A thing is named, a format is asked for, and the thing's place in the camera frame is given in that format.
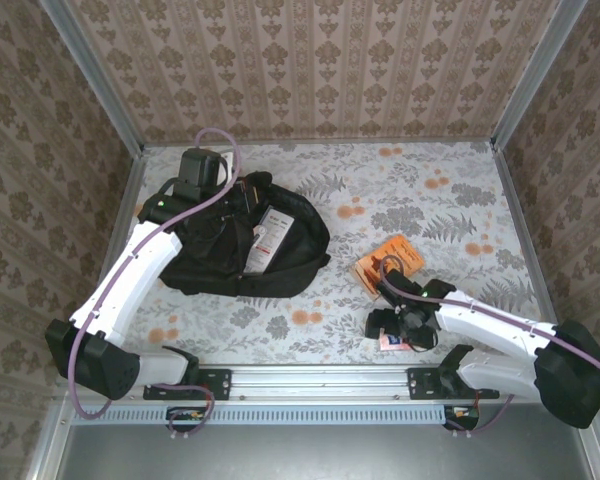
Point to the orange book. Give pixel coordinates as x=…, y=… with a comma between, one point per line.
x=400, y=255

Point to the aluminium mounting rail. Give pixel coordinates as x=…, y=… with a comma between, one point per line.
x=320, y=382

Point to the black backpack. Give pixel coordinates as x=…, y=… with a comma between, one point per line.
x=300, y=240

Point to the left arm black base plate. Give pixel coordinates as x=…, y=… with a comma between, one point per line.
x=220, y=385

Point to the white red stationery package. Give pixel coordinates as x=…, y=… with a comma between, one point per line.
x=270, y=240

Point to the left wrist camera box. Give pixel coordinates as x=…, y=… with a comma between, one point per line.
x=225, y=167

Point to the grey metal sheet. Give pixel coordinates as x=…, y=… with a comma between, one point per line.
x=330, y=455

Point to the aluminium frame post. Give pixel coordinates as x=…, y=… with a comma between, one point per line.
x=95, y=80
x=535, y=75

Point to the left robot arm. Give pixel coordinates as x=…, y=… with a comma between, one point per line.
x=130, y=275

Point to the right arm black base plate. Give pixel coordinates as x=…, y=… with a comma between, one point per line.
x=420, y=385

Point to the aluminium table side rail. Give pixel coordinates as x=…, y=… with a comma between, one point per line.
x=122, y=230
x=525, y=240

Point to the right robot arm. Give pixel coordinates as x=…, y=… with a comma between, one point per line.
x=505, y=335

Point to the pink card pack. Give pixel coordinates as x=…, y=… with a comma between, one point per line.
x=392, y=344

